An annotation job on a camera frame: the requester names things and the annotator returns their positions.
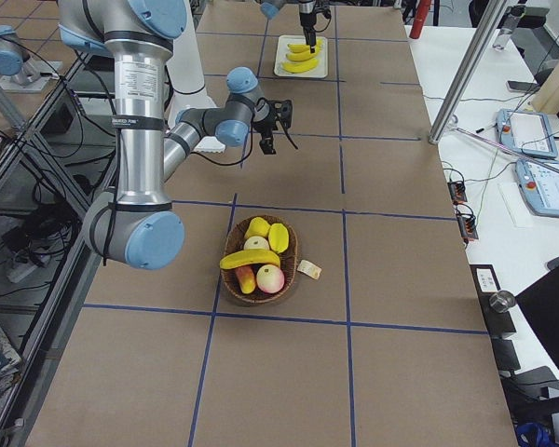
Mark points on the white bear tray plate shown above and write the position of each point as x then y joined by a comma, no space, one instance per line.
319,73

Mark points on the orange yellow mango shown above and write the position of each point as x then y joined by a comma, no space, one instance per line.
246,279

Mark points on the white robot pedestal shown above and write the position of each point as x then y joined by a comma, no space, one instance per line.
186,75

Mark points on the paper price tag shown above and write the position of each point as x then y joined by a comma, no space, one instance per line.
309,269

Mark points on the woven brown basket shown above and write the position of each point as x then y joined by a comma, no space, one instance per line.
288,260

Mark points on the yellow banana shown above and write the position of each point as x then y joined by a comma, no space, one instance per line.
246,257
299,47
301,56
299,67

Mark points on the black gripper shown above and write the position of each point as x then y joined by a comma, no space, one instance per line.
306,19
264,127

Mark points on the teach pendant tablet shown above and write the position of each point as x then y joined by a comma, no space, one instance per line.
539,188
526,133

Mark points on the yellow lemon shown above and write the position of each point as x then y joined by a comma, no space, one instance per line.
258,227

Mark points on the red green apple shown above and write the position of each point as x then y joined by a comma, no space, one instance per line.
256,243
270,278

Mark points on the red cylinder bottle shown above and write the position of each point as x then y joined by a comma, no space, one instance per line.
422,12

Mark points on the lower teach pendant tablet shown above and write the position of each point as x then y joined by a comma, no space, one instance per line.
539,188

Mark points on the aluminium frame post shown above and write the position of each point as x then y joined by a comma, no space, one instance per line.
487,25

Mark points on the black computer mouse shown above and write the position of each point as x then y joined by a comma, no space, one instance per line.
553,263

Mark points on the yellow starfruit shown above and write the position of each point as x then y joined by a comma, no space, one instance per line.
278,237

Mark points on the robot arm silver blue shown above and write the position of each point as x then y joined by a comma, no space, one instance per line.
9,51
132,222

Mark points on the upper teach pendant tablet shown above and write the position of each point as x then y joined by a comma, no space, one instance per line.
526,133

